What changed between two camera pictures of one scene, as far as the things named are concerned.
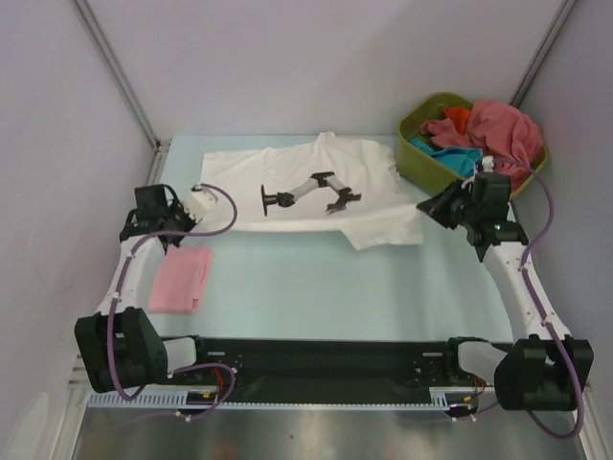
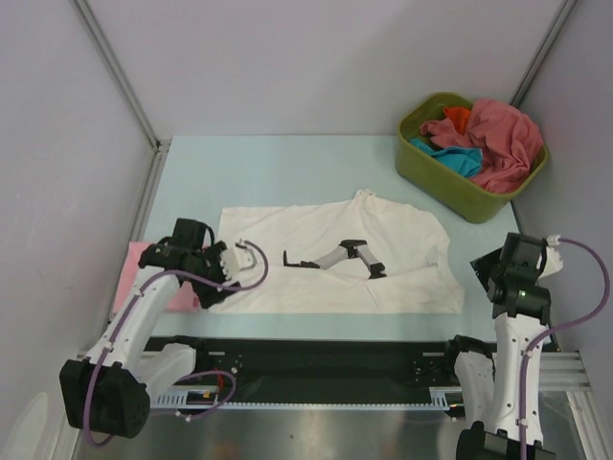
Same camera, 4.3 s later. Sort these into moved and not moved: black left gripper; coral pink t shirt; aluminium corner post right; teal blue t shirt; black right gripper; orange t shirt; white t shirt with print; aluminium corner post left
Moved: black right gripper; white t shirt with print; black left gripper
Not moved: aluminium corner post left; aluminium corner post right; orange t shirt; coral pink t shirt; teal blue t shirt
